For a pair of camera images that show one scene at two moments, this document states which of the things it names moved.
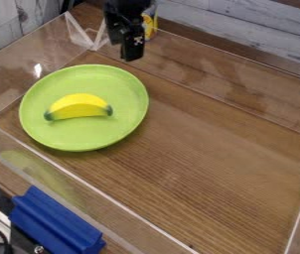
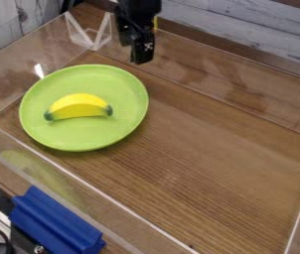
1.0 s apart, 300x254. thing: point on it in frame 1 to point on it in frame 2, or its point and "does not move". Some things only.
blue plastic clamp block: x=54 y=227 does not move
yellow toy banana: x=79 y=104 does not move
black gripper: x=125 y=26 to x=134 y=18
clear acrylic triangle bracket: x=79 y=37 does not move
